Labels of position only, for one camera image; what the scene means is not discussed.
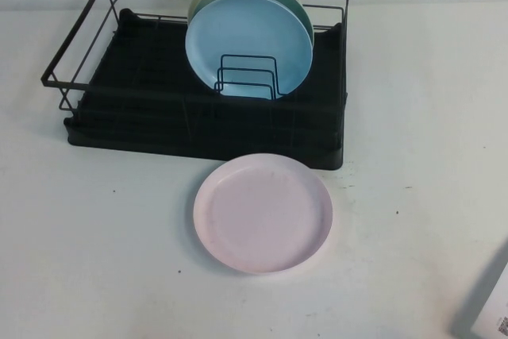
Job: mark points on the blue round plate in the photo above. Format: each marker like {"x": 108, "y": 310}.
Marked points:
{"x": 246, "y": 33}

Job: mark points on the pink round plate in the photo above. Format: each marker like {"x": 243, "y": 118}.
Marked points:
{"x": 264, "y": 216}

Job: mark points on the black plastic drip tray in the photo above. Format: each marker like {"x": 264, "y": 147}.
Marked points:
{"x": 135, "y": 132}

